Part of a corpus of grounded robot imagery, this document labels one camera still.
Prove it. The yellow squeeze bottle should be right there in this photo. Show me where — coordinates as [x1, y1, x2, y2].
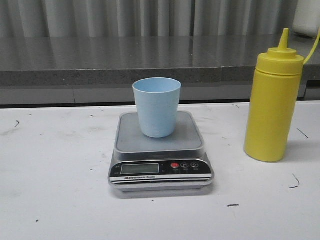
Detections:
[244, 28, 320, 163]

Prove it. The grey stone counter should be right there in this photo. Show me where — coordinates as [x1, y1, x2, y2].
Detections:
[0, 34, 320, 105]

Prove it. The white blender appliance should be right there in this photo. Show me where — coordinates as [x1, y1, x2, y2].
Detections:
[292, 0, 320, 38]

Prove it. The light blue plastic cup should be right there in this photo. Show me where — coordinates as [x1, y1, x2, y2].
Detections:
[132, 77, 182, 138]

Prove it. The silver electronic kitchen scale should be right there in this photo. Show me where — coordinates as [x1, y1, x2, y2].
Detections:
[108, 111, 215, 192]

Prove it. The grey curtain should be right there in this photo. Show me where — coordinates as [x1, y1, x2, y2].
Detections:
[0, 0, 298, 38]

